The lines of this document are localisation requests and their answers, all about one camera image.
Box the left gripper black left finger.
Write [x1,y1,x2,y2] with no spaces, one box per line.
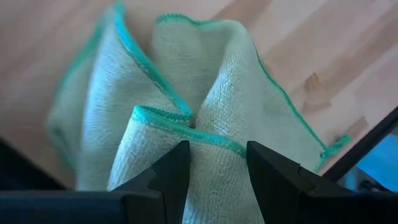
[0,139,191,224]

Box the mint green microfiber towel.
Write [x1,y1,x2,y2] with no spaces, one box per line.
[46,1,352,224]

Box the black table edge rail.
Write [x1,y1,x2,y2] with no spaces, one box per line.
[323,107,398,183]

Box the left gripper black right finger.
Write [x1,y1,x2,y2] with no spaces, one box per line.
[246,140,398,224]

